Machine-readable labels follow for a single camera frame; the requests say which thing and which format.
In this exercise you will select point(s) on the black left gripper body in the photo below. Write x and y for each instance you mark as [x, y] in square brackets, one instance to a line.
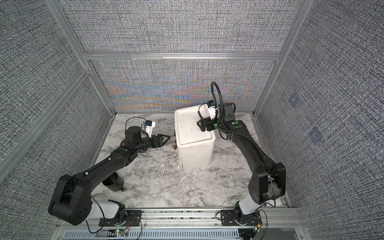
[155, 141]

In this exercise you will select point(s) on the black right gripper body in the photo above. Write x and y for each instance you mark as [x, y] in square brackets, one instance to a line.
[202, 124]

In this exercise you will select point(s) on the white plastic drawer cabinet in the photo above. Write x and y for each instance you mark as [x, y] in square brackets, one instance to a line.
[195, 147]

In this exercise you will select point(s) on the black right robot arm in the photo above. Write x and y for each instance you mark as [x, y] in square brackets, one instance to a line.
[268, 181]

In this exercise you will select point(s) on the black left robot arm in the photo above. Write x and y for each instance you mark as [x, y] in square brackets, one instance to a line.
[71, 200]

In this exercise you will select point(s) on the black cup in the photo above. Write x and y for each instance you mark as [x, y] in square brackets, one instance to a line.
[114, 183]

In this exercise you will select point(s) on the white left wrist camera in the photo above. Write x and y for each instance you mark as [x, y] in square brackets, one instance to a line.
[149, 126]

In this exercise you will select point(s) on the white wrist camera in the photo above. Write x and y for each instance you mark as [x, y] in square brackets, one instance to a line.
[149, 126]
[212, 109]

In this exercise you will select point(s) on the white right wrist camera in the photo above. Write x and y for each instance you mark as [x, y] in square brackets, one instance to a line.
[212, 109]

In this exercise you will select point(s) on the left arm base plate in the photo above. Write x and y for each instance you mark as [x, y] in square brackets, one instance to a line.
[130, 218]

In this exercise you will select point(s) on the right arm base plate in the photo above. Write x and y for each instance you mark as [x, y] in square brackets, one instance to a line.
[237, 218]

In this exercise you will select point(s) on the aluminium mounting rail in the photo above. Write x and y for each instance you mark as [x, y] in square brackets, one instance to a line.
[210, 218]

